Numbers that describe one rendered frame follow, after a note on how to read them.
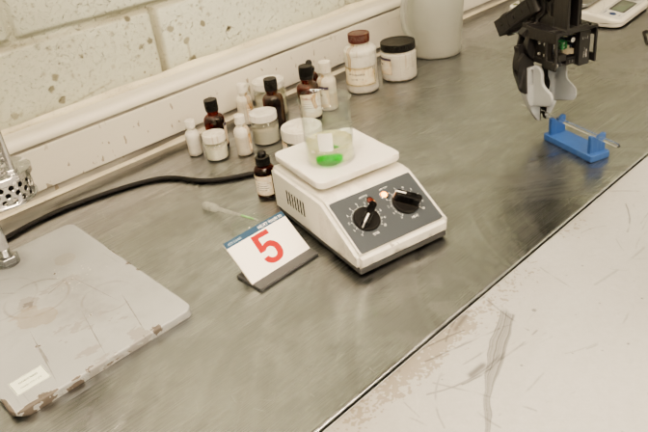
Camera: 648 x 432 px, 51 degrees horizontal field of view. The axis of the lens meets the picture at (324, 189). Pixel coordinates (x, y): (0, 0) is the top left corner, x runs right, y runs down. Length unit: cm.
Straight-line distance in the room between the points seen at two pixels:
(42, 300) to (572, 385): 57
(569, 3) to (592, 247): 33
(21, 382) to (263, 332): 24
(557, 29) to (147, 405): 69
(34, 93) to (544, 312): 78
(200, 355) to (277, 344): 8
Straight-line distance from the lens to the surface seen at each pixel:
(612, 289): 76
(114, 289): 82
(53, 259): 92
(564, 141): 104
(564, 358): 67
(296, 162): 84
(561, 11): 98
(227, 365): 69
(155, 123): 116
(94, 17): 114
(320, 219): 80
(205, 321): 75
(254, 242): 80
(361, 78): 127
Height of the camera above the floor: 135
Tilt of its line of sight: 28 degrees down
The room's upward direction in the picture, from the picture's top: 7 degrees counter-clockwise
